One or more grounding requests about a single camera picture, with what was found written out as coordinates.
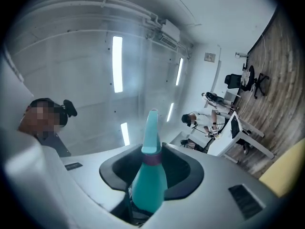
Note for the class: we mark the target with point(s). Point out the black keyboard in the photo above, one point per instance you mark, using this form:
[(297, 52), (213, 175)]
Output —
[(235, 126)]

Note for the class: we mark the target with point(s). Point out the white ceiling pipe bundle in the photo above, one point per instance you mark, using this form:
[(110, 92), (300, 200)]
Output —
[(95, 1)]

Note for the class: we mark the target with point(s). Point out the grey wall electrical panel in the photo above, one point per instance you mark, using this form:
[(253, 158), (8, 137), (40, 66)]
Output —
[(210, 57)]

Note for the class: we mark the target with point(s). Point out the black head-mounted camera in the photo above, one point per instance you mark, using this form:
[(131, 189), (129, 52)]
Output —
[(70, 108)]

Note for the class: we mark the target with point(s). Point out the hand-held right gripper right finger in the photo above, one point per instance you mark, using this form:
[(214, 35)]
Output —
[(214, 175)]

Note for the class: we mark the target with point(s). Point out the white ceiling air conditioner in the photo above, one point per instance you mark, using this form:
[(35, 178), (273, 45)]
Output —
[(170, 31)]

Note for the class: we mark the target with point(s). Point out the white rectangular table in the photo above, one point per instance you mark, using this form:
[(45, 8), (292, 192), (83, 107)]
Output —
[(224, 142)]

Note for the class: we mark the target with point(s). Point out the person's head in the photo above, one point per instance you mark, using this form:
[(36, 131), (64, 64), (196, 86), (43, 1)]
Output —
[(38, 118)]

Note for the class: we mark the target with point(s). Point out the white wall-mounted device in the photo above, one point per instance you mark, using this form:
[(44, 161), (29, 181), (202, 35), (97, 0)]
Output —
[(241, 54)]

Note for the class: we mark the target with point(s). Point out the teal spray bottle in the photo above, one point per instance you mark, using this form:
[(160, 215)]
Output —
[(150, 187)]

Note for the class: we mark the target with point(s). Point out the ceiling tube light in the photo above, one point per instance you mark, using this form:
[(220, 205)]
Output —
[(125, 133), (179, 71), (170, 112), (117, 64)]

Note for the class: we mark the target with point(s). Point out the yellow round table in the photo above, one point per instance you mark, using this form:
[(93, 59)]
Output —
[(286, 170)]

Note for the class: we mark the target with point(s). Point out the white desk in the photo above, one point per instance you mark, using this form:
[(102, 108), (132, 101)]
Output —
[(231, 95)]

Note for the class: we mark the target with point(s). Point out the black office chair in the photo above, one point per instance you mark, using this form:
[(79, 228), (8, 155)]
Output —
[(234, 81)]

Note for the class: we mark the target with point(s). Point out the dark chest-mounted plate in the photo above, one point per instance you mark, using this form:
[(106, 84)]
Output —
[(56, 145)]

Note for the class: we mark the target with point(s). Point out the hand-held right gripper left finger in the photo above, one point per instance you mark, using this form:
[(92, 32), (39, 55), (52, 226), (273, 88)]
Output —
[(90, 173)]

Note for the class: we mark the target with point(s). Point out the grey garment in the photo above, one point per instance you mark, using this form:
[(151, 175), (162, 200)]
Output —
[(245, 76)]

